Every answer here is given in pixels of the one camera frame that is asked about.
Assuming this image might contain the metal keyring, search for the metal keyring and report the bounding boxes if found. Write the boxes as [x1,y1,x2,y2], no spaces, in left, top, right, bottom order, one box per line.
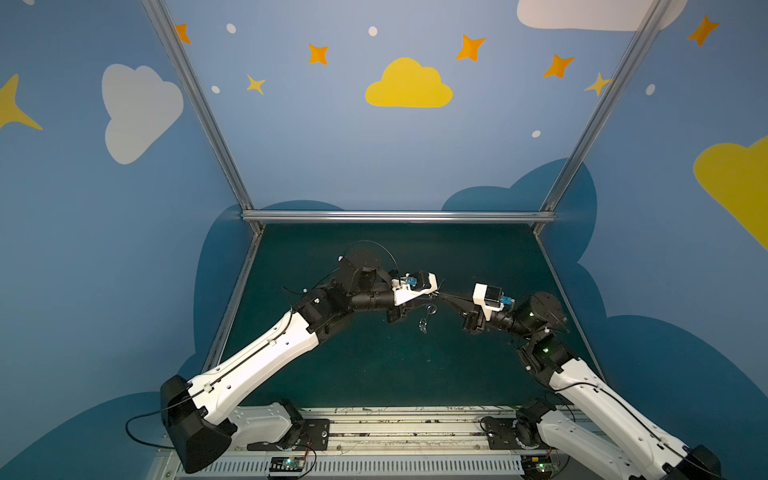
[418,304,437,334]

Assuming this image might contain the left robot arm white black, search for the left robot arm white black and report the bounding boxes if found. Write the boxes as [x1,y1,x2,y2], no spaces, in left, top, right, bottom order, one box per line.
[160,250,438,474]

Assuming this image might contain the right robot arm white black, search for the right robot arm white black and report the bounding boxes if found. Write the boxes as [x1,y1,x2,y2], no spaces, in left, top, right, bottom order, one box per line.
[441,284,723,479]

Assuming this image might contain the right controller board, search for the right controller board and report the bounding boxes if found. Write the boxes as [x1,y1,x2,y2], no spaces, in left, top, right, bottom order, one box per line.
[521,456,556,480]

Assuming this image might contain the controller board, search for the controller board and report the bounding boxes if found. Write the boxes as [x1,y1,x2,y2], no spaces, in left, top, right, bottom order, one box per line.
[521,456,556,480]
[266,456,307,479]

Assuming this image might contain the left controller board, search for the left controller board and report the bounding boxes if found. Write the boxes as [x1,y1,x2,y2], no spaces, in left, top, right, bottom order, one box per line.
[266,456,307,479]

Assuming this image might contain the aluminium frame back bar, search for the aluminium frame back bar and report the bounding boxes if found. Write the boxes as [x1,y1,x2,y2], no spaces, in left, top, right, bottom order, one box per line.
[241,209,555,224]

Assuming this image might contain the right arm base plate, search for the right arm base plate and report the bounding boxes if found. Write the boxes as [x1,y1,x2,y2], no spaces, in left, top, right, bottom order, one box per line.
[479,416,541,450]

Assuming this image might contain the aluminium rail base front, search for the aluminium rail base front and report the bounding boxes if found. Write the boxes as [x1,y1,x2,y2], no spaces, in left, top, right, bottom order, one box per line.
[143,406,607,480]

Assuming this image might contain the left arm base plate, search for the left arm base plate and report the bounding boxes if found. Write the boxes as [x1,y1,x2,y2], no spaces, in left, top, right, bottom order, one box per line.
[246,419,331,451]

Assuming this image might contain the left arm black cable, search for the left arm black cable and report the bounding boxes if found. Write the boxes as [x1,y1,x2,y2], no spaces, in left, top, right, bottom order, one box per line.
[124,407,178,450]

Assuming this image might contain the aluminium frame right post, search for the aluminium frame right post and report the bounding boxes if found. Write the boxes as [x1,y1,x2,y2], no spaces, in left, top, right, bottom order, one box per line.
[532,0,673,237]

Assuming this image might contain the aluminium frame post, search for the aluminium frame post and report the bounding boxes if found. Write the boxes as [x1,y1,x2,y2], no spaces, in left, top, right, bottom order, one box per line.
[532,0,673,237]
[142,0,253,214]

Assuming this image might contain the aluminium frame left post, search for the aluminium frame left post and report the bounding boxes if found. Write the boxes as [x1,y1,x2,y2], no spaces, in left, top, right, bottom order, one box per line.
[142,0,253,214]

